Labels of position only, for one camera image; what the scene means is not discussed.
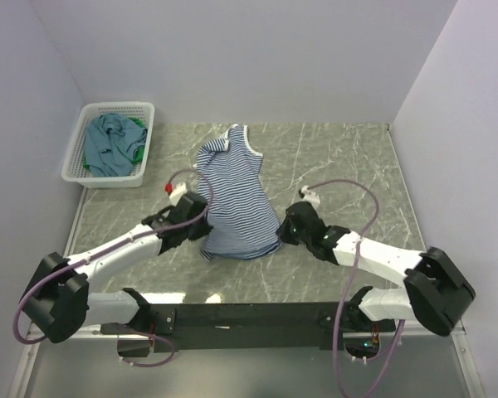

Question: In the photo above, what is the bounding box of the blue white striped tank top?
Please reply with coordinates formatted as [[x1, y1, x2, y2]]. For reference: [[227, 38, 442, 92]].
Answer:
[[195, 124, 281, 260]]

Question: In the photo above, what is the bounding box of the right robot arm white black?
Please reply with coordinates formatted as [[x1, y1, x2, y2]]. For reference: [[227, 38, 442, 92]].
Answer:
[[277, 201, 476, 337]]

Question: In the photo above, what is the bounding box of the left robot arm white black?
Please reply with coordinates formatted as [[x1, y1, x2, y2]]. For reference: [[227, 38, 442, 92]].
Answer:
[[16, 192, 211, 343]]

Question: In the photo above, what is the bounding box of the green tank top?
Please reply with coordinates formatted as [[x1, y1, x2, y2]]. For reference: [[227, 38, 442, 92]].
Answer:
[[82, 118, 147, 171]]

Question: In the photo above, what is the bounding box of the teal tank top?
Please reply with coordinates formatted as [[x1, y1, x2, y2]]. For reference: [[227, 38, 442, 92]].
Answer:
[[84, 114, 149, 177]]

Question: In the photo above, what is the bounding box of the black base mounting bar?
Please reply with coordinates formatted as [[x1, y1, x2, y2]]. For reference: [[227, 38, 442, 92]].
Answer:
[[99, 301, 383, 358]]

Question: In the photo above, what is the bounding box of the white plastic laundry basket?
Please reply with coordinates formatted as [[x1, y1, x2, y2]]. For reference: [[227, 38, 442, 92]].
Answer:
[[61, 101, 155, 188]]

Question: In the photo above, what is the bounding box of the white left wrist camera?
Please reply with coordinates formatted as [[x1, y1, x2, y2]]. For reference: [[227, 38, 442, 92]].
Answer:
[[164, 182, 188, 206]]

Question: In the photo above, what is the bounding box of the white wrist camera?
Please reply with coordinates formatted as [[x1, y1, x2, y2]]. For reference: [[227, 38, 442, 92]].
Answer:
[[164, 182, 188, 206], [299, 186, 320, 209]]

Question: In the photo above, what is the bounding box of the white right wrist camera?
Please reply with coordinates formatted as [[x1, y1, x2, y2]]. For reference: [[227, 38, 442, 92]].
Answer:
[[299, 186, 320, 209]]

